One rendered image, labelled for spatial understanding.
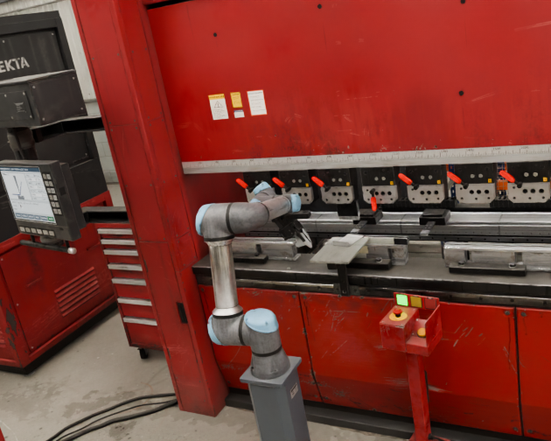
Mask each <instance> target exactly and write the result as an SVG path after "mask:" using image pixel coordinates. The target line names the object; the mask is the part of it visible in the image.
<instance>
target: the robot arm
mask: <svg viewBox="0 0 551 441"><path fill-rule="evenodd" d="M253 192H254V194H255V197H254V198H253V199H252V200H251V201H250V203H249V202H234V203H219V204H215V203H212V204H209V205H203V206H202V207H201V208H200V209H199V211H198V213H197V216H196V230H197V232H198V234H199V235H201V236H204V242H205V243H206V244H207V245H208V246H209V254H210V261H211V269H212V277H213V291H214V299H215V306H216V307H215V309H214V310H213V315H211V316H210V318H209V319H208V323H209V324H208V325H207V328H208V333H209V336H210V338H211V340H212V341H213V342H214V343H215V344H217V345H223V346H250V347H251V351H252V358H251V364H250V369H251V373H252V375H253V376H254V377H255V378H258V379H262V380H269V379H275V378H277V377H279V376H282V375H284V374H285V373H286V372H288V370H289V368H290V362H289V357H288V355H287V354H286V353H285V351H284V350H283V348H282V342H281V337H280V333H279V328H278V322H277V320H276V315H275V314H274V313H273V312H272V311H270V310H268V309H262V308H258V309H255V310H250V311H248V312H247V313H246V314H243V309H242V307H241V306H239V305H238V298H237V290H236V281H235V273H234V258H233V250H232V241H233V240H234V238H235V236H234V235H237V234H243V233H246V232H250V231H252V230H255V229H257V228H260V227H262V226H264V225H266V224H267V223H268V221H270V220H271V221H272V222H274V223H275V224H276V225H277V226H278V227H279V234H280V235H283V236H284V237H285V238H284V237H283V236H282V238H283V239H284V240H285V241H287V240H288V239H290V238H292V237H293V235H296V236H295V237H296V239H297V242H296V246H297V247H302V246H304V245H307V246H308V247H309V248H312V244H311V240H310V237H309V236H308V234H307V232H306V230H305V229H304V227H303V225H302V224H301V223H300V222H299V221H298V220H297V219H309V218H310V216H311V213H310V210H302V211H299V210H300V208H301V199H300V197H299V195H298V194H285V195H276V193H275V192H274V191H273V189H272V188H271V186H269V185H268V183H267V182H262V183H261V184H259V185H258V186H257V187H256V188H255V189H254V190H253ZM272 219H273V220H272Z"/></svg>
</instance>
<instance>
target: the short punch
mask: <svg viewBox="0 0 551 441"><path fill-rule="evenodd" d="M336 205H337V211H338V217H339V219H340V220H351V221H359V202H358V200H356V201H355V202H351V203H350V204H336Z"/></svg>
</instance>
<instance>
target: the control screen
mask: <svg viewBox="0 0 551 441"><path fill-rule="evenodd" d="M0 171H1V173H2V176H3V181H4V183H5V186H6V189H7V192H8V194H9V197H10V203H11V205H12V208H13V211H14V214H15V216H16V218H19V219H27V220H34V221H47V222H54V223H56V222H55V219H54V217H53V214H52V209H51V206H50V203H49V199H48V197H47V194H46V191H45V186H44V183H43V180H42V177H41V174H40V171H39V168H23V167H0ZM19 204H20V205H23V208H20V207H19Z"/></svg>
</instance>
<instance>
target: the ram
mask: <svg viewBox="0 0 551 441"><path fill-rule="evenodd" d="M147 13H148V18H149V21H150V28H151V32H152V37H153V40H154V44H155V48H156V52H157V59H158V63H159V66H160V71H161V74H162V78H163V83H164V89H165V93H166V97H167V101H168V105H169V109H170V112H171V120H172V124H173V128H174V131H175V136H176V139H177V143H178V150H179V154H180V158H181V162H182V163H183V162H201V161H219V160H236V159H255V158H289V157H308V156H325V155H343V154H361V153H379V152H396V151H432V150H449V149H468V148H485V147H503V146H521V145H539V144H551V0H192V1H188V2H184V3H176V4H172V5H167V6H164V7H159V8H155V9H150V10H147ZM261 89H263V94H264V99H265V104H266V109H267V115H251V112H250V107H249V103H248V94H247V91H253V90H261ZM236 92H240V95H241V103H242V107H238V108H234V107H233V103H232V98H231V94H230V93H236ZM221 94H224V97H225V102H226V106H227V114H228V118H227V119H217V120H213V113H212V109H211V104H210V100H209V96H208V95H221ZM241 109H243V113H244V117H235V115H234V110H241ZM542 160H551V152H549V153H529V154H508V155H488V156H468V157H428V158H407V159H387V160H367V161H346V162H325V163H305V164H266V165H244V166H224V167H204V168H184V169H183V170H184V174H193V173H215V172H262V171H285V170H309V169H332V168H355V167H379V166H403V165H448V164H472V163H495V162H519V161H542Z"/></svg>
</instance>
